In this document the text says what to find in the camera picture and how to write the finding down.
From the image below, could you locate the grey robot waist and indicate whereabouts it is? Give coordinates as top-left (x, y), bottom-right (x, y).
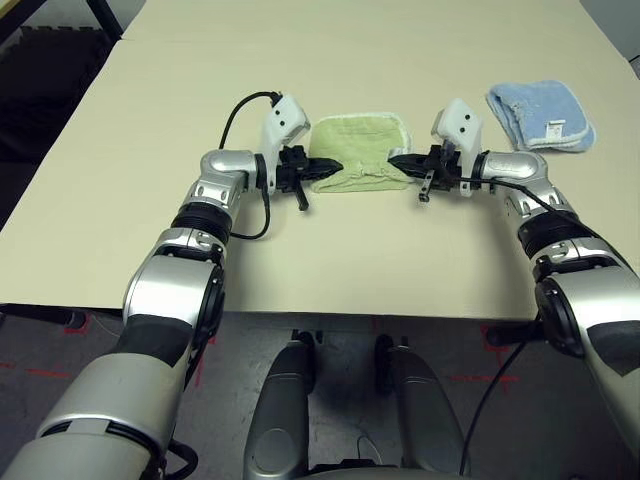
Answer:
top-left (299, 462), bottom-right (416, 480)

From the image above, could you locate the black foam floor mat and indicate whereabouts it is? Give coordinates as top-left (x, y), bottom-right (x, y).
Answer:
top-left (0, 27), bottom-right (119, 236)

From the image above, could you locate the black table foot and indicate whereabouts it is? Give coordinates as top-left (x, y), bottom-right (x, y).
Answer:
top-left (487, 322), bottom-right (544, 346)
top-left (0, 304), bottom-right (126, 327)

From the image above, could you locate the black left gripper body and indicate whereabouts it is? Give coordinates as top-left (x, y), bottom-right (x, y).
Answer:
top-left (275, 144), bottom-right (312, 212)

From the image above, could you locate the folded blue towel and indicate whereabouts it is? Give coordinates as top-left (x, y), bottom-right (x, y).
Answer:
top-left (485, 78), bottom-right (597, 154)

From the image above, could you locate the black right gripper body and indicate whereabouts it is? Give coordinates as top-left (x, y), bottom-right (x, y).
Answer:
top-left (417, 144), bottom-right (464, 202)

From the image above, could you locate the green swan towel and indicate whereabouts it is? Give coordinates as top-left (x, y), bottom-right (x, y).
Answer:
top-left (307, 112), bottom-right (414, 194)

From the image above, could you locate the thin white floor cable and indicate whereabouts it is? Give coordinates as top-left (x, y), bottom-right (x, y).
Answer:
top-left (357, 433), bottom-right (386, 464)

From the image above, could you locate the red floor tape cross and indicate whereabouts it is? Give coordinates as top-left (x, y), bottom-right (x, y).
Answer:
top-left (449, 324), bottom-right (521, 391)

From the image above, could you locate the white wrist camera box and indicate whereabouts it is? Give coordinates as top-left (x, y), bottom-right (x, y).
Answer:
top-left (430, 98), bottom-right (485, 196)
top-left (255, 90), bottom-right (311, 196)

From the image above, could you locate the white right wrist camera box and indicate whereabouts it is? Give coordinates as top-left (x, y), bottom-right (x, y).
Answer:
top-left (430, 98), bottom-right (485, 196)

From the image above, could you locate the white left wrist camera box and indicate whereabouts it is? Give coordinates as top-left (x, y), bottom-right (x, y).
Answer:
top-left (255, 90), bottom-right (311, 196)

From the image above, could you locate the black metal frame bar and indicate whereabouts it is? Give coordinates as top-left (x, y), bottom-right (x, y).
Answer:
top-left (87, 0), bottom-right (125, 44)

